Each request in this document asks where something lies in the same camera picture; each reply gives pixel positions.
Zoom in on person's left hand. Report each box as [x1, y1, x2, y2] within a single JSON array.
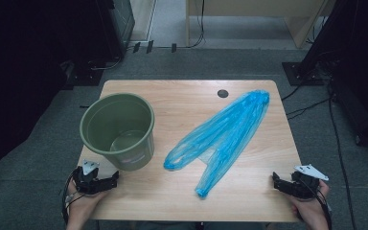
[[66, 181, 109, 221]]

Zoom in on hanging black cable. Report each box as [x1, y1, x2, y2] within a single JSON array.
[[188, 0, 206, 50]]

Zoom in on dark cabinet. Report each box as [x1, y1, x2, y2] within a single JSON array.
[[106, 0, 136, 60]]

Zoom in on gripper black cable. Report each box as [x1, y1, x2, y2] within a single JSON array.
[[300, 178, 334, 230], [60, 168, 87, 226]]

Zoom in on long black floor cable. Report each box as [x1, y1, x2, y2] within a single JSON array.
[[326, 80, 358, 230]]

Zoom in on blue plastic bag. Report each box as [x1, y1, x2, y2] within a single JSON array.
[[163, 89, 271, 199]]

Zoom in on black stand base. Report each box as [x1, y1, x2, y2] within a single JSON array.
[[60, 59, 105, 91], [281, 60, 326, 87]]

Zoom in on person's dark clothing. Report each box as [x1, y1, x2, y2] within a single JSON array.
[[130, 220, 271, 230]]

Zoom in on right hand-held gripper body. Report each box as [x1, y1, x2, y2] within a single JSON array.
[[287, 164, 331, 200]]

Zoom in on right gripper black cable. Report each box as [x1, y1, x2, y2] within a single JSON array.
[[300, 178, 334, 230]]

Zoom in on green plastic bin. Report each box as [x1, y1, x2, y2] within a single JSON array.
[[79, 92, 156, 172]]

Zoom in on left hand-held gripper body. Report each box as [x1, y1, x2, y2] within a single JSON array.
[[73, 159, 110, 196]]

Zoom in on person's right hand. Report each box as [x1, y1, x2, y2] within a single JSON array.
[[289, 179, 332, 221]]

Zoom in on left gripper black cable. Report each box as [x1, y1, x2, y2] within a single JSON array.
[[60, 168, 87, 226]]

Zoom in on light wooden desk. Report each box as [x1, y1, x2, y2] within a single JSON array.
[[185, 0, 337, 50]]

